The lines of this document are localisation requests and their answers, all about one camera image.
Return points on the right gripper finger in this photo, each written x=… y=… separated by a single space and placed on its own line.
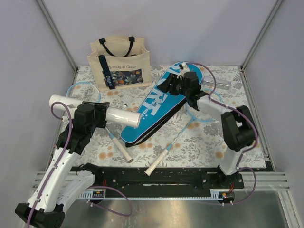
x=169 y=81
x=168 y=89

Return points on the white shuttlecock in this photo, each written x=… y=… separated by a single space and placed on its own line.
x=126 y=100

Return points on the left aluminium frame post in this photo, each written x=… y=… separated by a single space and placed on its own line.
x=47 y=16

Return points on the white slotted cable duct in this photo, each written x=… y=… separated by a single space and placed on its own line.
x=92 y=195

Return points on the aluminium frame post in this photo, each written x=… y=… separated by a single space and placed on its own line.
x=271 y=16
x=47 y=16

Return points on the right blue badminton racket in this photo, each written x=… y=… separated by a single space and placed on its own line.
x=161 y=156

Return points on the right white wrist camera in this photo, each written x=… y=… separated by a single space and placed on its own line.
x=183 y=69

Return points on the right aluminium frame post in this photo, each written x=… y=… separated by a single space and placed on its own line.
x=271 y=16

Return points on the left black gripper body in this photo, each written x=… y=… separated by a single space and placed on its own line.
x=100 y=117

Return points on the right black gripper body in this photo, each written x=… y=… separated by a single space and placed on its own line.
x=179 y=86

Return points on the blue sport racket cover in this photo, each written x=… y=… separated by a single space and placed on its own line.
x=158 y=107

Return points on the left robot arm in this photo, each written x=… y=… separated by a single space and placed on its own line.
x=48 y=205

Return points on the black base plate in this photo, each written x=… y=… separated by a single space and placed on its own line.
x=164 y=182

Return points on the white shuttlecock tube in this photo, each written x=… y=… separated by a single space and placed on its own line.
x=113 y=114

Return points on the blue badminton racket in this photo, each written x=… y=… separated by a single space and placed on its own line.
x=161 y=156
x=88 y=92

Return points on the beige canvas tote bag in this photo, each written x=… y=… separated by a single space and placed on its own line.
x=119 y=62

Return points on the left blue badminton racket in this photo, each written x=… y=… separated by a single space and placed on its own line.
x=88 y=92

